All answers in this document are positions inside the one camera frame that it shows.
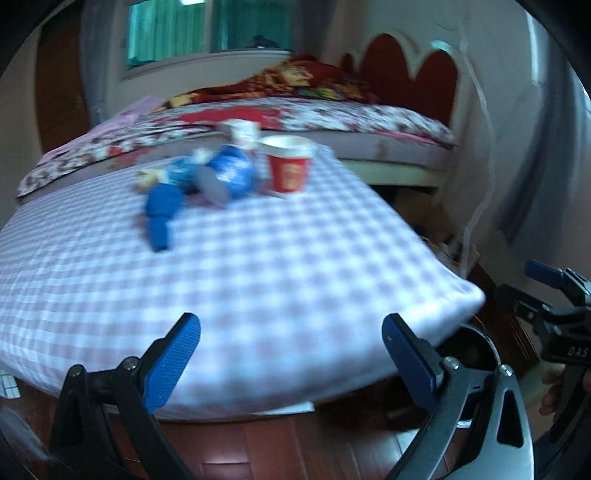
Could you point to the blue patterned paper cup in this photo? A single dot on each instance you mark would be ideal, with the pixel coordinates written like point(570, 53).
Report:
point(181, 171)

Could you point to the blue white paper cup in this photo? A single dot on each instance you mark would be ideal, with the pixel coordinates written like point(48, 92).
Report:
point(228, 176)

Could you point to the red paper cup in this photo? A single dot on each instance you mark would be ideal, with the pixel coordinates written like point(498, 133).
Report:
point(289, 157)

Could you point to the window with green curtain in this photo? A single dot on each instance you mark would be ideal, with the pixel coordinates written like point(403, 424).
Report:
point(159, 30)

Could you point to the red patterned blanket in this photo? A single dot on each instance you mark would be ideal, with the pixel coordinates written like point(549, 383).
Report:
point(299, 77)

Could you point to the grey curtain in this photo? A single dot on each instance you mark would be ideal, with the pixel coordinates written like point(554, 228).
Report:
point(99, 54)

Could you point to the dark blue plastic bag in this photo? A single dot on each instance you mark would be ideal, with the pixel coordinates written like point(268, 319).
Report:
point(163, 201)

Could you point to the beige paper ball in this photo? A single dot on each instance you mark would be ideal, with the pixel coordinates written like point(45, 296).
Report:
point(148, 178)

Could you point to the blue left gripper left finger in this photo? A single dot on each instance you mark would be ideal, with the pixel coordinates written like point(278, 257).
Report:
point(165, 360)

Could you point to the pink checkered tablecloth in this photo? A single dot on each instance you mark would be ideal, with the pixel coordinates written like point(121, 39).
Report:
point(291, 292)

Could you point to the brown wooden door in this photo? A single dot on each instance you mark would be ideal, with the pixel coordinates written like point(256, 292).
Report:
point(61, 109)

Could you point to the black trash bin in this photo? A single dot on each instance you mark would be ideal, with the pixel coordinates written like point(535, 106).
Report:
point(472, 348)

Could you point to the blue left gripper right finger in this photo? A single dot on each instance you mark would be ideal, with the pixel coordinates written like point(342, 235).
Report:
point(417, 362)

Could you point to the bed with floral quilt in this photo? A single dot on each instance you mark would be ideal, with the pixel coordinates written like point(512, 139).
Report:
point(284, 114)

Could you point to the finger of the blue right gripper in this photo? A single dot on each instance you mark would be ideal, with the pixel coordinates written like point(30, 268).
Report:
point(524, 311)
point(544, 274)

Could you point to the red heart-shaped headboard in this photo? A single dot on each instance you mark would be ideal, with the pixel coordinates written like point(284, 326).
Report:
point(431, 90)

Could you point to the grey hanging cloth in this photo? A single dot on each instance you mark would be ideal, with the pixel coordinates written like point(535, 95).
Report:
point(536, 205)

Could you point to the person's right hand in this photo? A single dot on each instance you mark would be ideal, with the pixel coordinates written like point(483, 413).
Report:
point(552, 378)

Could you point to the pink folded sheet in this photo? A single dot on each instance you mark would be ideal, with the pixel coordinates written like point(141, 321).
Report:
point(123, 118)

